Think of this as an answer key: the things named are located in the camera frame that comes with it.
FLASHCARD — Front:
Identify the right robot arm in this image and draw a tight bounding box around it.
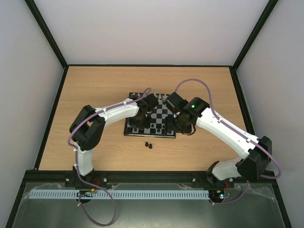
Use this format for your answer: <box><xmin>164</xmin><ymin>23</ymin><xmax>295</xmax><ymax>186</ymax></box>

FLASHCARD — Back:
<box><xmin>163</xmin><ymin>92</ymin><xmax>272</xmax><ymax>186</ymax></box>

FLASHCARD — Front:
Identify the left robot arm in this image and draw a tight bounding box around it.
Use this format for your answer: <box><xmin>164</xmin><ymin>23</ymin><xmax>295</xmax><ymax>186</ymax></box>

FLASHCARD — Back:
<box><xmin>68</xmin><ymin>94</ymin><xmax>159</xmax><ymax>176</ymax></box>

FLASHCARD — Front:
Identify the black and silver chessboard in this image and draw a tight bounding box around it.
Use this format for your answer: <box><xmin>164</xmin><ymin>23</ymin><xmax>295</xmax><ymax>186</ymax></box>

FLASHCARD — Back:
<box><xmin>123</xmin><ymin>93</ymin><xmax>176</xmax><ymax>138</ymax></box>

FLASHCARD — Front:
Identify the grey slotted cable duct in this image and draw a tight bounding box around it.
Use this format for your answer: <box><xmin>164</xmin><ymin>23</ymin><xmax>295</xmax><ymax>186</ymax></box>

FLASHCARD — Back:
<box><xmin>28</xmin><ymin>190</ymin><xmax>209</xmax><ymax>200</ymax></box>

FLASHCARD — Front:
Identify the black aluminium frame rail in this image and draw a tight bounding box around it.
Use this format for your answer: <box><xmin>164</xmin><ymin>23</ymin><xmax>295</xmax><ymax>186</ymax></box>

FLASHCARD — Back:
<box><xmin>23</xmin><ymin>170</ymin><xmax>276</xmax><ymax>188</ymax></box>

